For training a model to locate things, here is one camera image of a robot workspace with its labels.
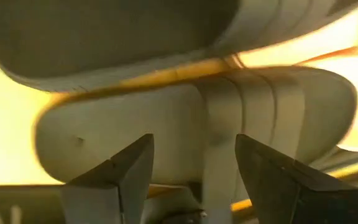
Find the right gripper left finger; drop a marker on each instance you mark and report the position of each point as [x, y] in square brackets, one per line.
[129, 174]

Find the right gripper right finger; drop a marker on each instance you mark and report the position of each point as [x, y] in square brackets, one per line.
[278, 186]

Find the black slide sandal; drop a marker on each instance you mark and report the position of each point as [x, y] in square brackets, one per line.
[104, 37]
[135, 124]

